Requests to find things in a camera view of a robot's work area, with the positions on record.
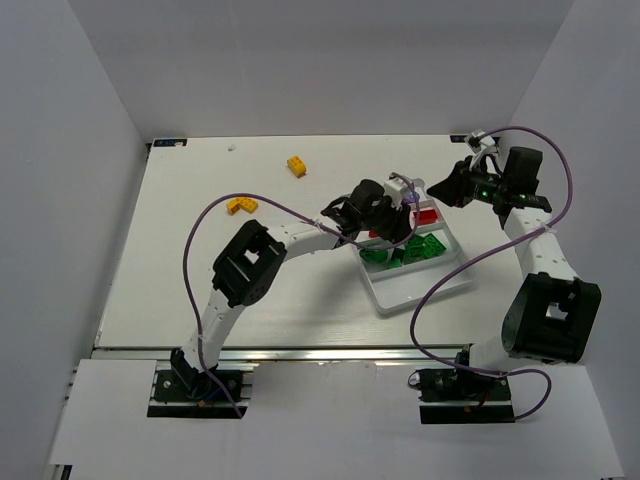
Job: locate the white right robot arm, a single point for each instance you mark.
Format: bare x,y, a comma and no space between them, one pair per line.
552,315

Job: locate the yellow tall lego brick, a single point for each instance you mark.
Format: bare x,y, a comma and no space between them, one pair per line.
297,166

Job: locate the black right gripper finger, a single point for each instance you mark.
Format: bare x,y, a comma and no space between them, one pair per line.
457,178
447,193

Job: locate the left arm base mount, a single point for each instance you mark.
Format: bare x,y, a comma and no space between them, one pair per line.
181,391

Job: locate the small yellow lego brick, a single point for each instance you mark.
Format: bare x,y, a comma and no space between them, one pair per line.
233,207

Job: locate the green rounded lego piece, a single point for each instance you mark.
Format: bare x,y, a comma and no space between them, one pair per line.
375,257

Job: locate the green long lego brick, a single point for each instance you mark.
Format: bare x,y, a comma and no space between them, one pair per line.
414,250

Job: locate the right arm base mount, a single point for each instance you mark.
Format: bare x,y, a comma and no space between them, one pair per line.
458,397

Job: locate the white divided tray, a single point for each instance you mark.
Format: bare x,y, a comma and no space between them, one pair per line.
398,289

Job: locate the yellow long lego brick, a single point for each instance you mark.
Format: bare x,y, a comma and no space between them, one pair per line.
247,204

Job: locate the green lego plate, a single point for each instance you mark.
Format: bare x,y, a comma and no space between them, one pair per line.
432,247

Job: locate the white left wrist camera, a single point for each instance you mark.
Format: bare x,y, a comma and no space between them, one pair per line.
396,187

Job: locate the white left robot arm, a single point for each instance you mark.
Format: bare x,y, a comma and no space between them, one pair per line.
245,269

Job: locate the tiny green lego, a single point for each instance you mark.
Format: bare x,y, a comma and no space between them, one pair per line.
396,258

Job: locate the red small lego brick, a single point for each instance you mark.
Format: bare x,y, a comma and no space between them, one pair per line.
426,217

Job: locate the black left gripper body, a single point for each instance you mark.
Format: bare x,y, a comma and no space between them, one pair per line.
395,226

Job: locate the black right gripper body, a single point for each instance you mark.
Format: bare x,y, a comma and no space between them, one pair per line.
463,182

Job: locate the purple flower lego piece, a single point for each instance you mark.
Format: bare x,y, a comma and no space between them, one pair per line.
411,197

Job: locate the blue label left corner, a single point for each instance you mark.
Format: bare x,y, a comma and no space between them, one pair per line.
169,142

